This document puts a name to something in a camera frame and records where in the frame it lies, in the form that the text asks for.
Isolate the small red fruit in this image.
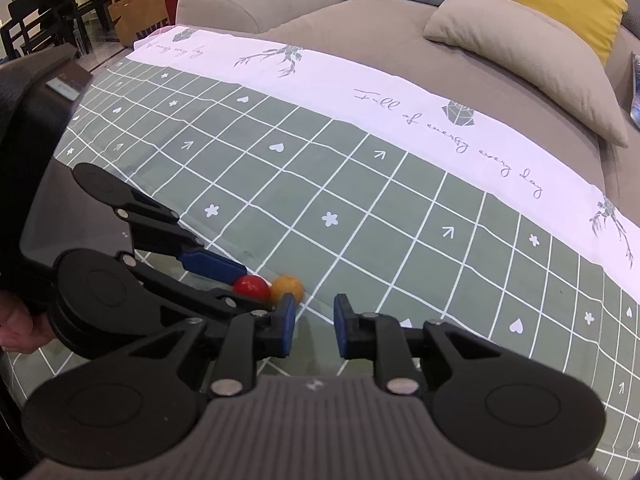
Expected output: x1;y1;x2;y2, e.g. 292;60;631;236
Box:
232;275;271;304

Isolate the brown longan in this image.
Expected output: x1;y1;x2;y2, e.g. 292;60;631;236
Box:
271;275;305;306

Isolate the person's left hand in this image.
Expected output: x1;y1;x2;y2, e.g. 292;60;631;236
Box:
0;292;56;354

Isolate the green checked tablecloth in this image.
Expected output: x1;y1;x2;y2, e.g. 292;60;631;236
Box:
0;24;640;480

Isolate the brown Nike paper bag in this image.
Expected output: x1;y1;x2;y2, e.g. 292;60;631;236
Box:
108;0;169;48

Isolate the black dining chair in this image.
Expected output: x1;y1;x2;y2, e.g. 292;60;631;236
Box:
1;0;112;61

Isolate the beige sofa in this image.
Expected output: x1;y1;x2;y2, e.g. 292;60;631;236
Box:
177;0;639;221

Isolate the beige cushion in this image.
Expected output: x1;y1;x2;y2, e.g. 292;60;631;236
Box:
424;0;628;148

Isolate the blue patterned cushion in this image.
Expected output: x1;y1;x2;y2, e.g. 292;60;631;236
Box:
630;52;640;129

